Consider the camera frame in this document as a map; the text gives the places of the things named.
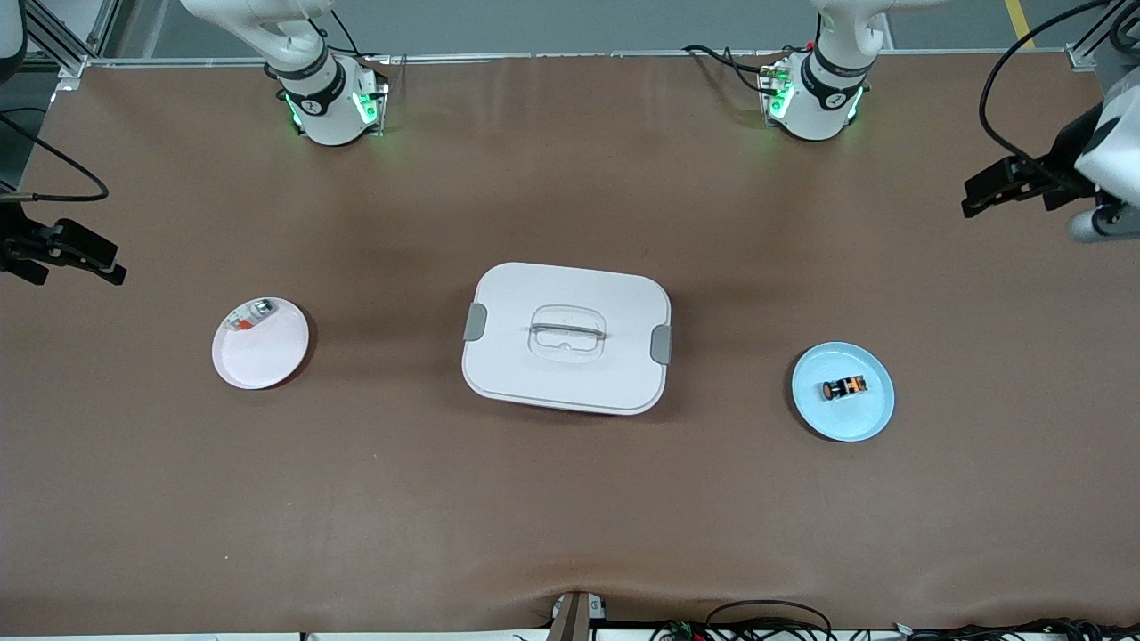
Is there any light blue round plate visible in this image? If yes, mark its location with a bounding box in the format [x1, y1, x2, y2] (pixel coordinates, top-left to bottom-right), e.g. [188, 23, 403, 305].
[791, 341, 896, 443]

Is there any brown table mat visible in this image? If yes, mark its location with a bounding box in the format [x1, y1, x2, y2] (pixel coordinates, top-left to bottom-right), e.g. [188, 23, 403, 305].
[0, 52, 1140, 635]

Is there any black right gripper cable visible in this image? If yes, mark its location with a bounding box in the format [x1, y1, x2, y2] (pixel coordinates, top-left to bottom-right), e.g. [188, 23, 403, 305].
[0, 109, 110, 202]

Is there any tangled black cable bundle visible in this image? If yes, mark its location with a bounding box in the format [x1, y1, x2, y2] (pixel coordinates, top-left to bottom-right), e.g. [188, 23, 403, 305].
[891, 617, 1140, 641]

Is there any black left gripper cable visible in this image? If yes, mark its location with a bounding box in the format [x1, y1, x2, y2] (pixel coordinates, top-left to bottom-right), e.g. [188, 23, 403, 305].
[979, 0, 1114, 192]

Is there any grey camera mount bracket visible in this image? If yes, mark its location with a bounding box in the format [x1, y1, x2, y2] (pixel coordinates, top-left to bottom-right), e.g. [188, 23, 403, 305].
[546, 590, 608, 641]

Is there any black arm base cable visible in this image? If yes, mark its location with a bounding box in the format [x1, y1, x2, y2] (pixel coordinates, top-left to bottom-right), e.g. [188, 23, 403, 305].
[682, 43, 785, 94]

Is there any aluminium frame post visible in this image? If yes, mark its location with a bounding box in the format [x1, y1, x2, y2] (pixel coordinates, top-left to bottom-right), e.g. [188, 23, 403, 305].
[22, 0, 117, 90]
[1064, 0, 1140, 72]

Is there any silver table edge rail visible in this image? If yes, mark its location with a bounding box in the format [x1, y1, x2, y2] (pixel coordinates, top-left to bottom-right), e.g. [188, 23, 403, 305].
[85, 50, 1070, 67]

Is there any black looped cable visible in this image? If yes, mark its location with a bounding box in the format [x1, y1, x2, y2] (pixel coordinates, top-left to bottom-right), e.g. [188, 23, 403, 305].
[706, 600, 834, 641]

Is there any pink round plate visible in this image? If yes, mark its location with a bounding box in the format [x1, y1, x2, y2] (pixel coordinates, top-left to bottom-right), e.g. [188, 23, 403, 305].
[211, 296, 311, 391]

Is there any white lidded storage box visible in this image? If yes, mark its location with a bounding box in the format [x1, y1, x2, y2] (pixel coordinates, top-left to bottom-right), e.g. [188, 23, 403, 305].
[461, 262, 672, 417]

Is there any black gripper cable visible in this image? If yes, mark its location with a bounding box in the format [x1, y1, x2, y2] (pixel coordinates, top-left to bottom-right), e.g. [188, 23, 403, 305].
[0, 109, 110, 202]
[979, 0, 1114, 192]

